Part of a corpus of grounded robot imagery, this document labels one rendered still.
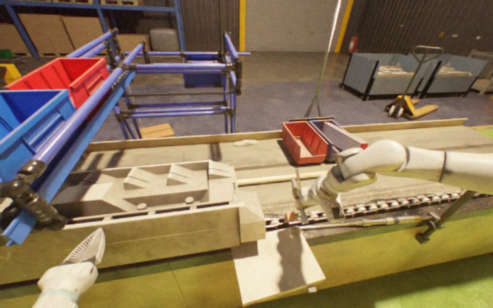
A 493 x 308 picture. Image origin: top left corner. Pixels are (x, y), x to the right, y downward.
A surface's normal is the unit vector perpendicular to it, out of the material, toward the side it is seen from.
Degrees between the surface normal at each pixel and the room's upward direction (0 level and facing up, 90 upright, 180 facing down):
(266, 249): 0
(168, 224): 80
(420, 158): 50
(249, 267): 0
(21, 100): 94
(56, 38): 90
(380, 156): 55
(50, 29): 90
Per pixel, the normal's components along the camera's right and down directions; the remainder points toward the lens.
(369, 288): 0.04, -0.80
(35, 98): 0.18, 0.63
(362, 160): -0.72, -0.22
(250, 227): 0.18, 0.29
